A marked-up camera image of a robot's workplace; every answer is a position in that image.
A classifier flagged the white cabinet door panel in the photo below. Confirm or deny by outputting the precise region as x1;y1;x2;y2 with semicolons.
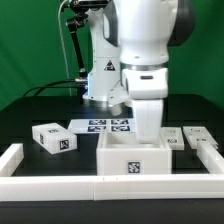
183;126;218;149
162;127;184;150

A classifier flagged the white cabinet top block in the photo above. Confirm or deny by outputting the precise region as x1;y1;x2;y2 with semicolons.
32;123;77;154

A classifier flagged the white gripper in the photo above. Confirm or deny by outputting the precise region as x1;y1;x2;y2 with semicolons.
122;68;168;143

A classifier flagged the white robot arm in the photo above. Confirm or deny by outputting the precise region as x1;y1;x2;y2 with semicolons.
83;0;195;143

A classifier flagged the white cabinet body box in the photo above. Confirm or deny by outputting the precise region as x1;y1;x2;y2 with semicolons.
96;131;172;175

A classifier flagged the white marker base plate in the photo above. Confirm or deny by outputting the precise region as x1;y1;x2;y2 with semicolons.
68;118;135;134

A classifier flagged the black cable bundle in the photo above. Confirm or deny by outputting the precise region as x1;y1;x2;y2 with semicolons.
22;78;88;98

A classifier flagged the white hanging cable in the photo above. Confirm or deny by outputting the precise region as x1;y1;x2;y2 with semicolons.
57;0;73;97

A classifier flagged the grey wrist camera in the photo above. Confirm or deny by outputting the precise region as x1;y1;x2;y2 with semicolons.
107;83;130;116

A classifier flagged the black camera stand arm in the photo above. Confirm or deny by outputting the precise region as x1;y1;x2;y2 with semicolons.
63;0;111;84

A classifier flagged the white U-shaped fence frame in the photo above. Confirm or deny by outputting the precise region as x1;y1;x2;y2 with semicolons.
0;143;224;202

